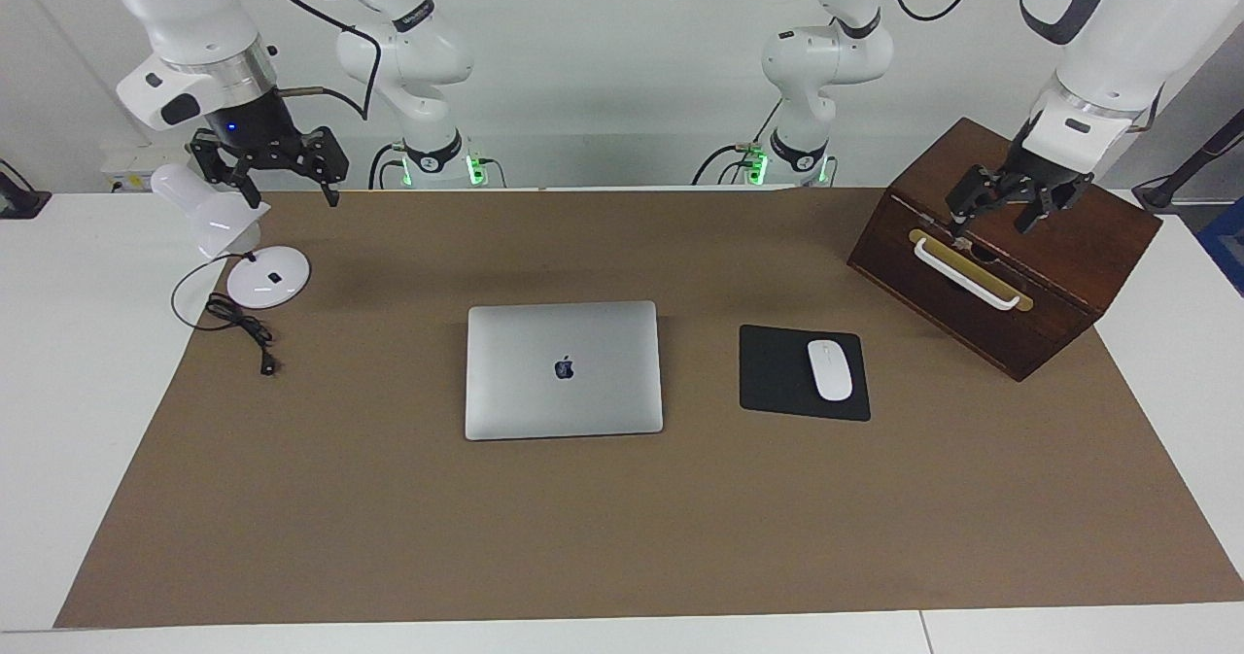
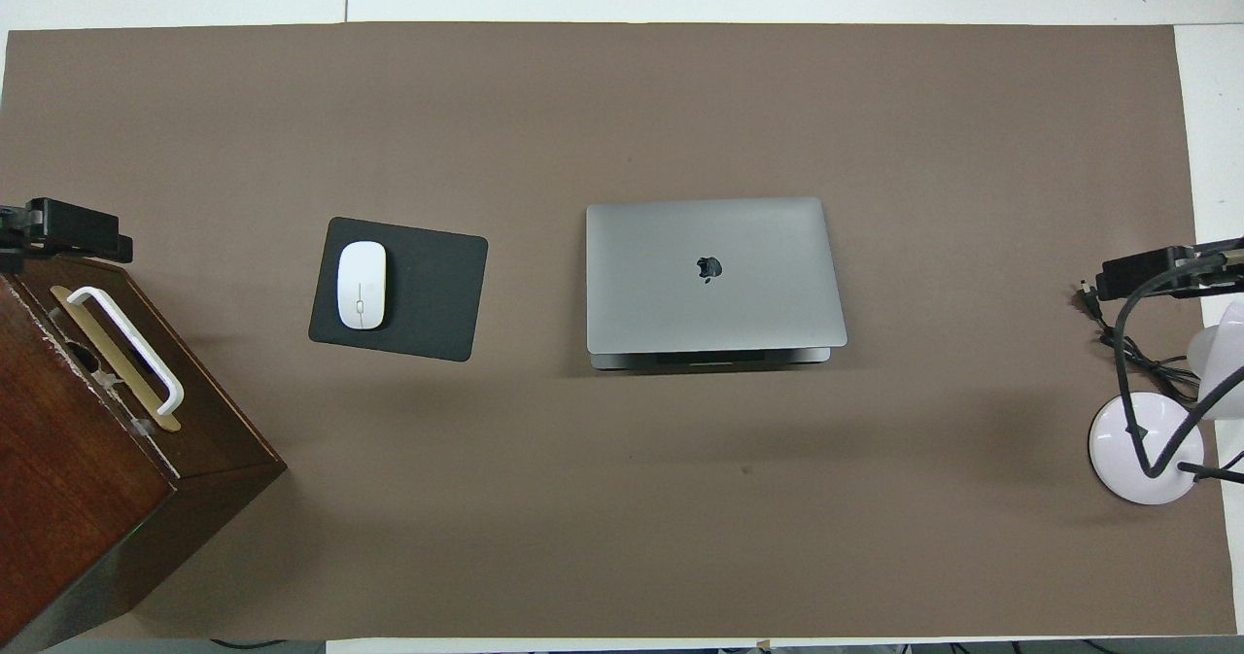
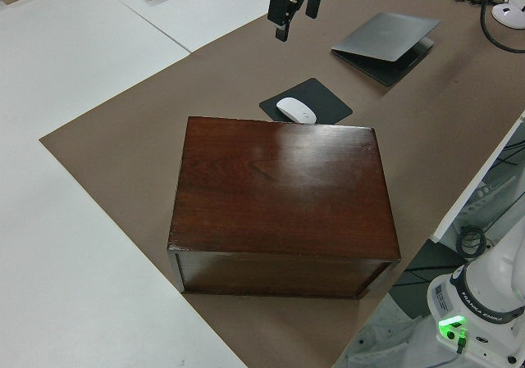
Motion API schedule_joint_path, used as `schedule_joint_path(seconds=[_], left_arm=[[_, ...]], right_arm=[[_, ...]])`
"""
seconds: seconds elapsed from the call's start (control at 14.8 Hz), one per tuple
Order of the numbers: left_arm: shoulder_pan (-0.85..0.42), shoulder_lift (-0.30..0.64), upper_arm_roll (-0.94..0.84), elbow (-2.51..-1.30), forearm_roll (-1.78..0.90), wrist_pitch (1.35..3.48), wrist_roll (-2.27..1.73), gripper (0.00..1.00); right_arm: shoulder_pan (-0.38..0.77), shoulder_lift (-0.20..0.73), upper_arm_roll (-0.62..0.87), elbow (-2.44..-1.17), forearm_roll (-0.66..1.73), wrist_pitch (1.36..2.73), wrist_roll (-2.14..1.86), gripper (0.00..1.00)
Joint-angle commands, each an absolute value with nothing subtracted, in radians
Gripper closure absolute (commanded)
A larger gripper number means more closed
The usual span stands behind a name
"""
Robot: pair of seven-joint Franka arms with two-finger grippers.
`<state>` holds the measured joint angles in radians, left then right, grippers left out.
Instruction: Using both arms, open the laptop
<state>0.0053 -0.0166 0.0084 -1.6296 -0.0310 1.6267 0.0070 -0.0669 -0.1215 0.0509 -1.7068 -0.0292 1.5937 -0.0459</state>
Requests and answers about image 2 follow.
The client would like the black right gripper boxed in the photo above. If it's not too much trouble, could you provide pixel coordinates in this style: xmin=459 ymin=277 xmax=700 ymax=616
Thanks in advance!
xmin=1098 ymin=237 xmax=1244 ymax=301

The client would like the white computer mouse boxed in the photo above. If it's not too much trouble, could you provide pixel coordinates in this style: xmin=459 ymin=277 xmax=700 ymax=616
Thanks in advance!
xmin=336 ymin=240 xmax=388 ymax=331

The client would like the white desk lamp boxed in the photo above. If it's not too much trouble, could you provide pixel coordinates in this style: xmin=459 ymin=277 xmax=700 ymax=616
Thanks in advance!
xmin=1088 ymin=301 xmax=1244 ymax=506

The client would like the dark brown wooden box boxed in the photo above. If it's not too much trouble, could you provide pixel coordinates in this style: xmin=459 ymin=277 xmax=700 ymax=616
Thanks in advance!
xmin=0 ymin=254 xmax=288 ymax=654

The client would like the brown table mat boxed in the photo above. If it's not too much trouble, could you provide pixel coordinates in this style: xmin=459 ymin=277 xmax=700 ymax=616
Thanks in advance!
xmin=0 ymin=20 xmax=1237 ymax=640

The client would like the grey Apple laptop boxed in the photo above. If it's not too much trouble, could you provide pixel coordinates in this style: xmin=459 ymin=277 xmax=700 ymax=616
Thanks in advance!
xmin=585 ymin=196 xmax=848 ymax=371

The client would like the black lamp power cable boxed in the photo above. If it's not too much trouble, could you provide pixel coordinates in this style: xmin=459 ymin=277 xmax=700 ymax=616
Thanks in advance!
xmin=1074 ymin=282 xmax=1202 ymax=407

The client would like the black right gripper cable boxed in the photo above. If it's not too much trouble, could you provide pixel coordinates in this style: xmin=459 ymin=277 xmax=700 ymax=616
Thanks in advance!
xmin=1113 ymin=251 xmax=1244 ymax=480

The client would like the brass handle plate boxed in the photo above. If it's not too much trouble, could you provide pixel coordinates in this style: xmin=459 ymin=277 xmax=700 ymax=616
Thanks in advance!
xmin=49 ymin=285 xmax=183 ymax=433

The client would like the white box handle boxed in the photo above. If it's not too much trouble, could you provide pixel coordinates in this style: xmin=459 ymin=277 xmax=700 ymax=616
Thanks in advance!
xmin=66 ymin=286 xmax=185 ymax=416

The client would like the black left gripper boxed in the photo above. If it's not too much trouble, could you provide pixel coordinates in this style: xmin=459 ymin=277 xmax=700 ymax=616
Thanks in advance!
xmin=0 ymin=197 xmax=133 ymax=274

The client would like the black mouse pad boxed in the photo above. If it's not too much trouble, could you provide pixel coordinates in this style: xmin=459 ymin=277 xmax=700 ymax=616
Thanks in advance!
xmin=308 ymin=216 xmax=489 ymax=363

